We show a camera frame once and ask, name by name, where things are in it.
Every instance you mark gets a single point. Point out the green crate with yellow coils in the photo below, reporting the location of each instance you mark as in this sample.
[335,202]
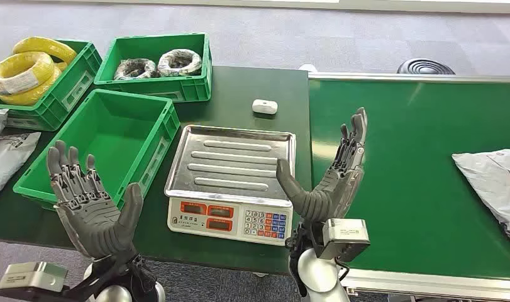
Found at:
[59,100]

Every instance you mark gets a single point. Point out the black ribbed round base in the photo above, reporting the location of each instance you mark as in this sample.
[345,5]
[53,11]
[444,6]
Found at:
[425,66]

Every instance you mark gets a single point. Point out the green crate with speckled coils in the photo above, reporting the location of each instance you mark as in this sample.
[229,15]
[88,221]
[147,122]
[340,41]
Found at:
[163,87]

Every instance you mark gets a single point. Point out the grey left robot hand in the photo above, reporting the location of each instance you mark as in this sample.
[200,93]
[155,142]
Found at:
[90,216]

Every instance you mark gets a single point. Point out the small white plastic case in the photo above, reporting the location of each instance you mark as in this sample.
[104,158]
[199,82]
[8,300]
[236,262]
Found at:
[264,106]

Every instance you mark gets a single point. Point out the small white floor object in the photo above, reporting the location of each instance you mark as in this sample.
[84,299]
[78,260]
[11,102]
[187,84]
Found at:
[307,67]

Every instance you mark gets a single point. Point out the electronic scale with steel tray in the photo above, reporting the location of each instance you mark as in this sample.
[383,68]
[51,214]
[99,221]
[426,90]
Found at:
[229,166]

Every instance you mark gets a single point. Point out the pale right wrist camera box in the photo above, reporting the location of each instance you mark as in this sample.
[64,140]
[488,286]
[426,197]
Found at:
[346,237]

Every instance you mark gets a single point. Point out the empty green plastic crate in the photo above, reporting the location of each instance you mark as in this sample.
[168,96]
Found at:
[109,137]

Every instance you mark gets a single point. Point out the dark green table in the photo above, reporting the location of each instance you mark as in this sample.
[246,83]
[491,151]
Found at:
[246,87]

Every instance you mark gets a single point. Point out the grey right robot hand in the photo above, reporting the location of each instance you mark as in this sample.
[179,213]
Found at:
[327,196]

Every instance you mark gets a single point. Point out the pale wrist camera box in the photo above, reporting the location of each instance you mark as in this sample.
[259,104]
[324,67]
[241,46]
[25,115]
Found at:
[32,275]
[346,237]

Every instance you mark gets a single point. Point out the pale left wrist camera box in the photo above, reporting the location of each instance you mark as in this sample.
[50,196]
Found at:
[32,275]

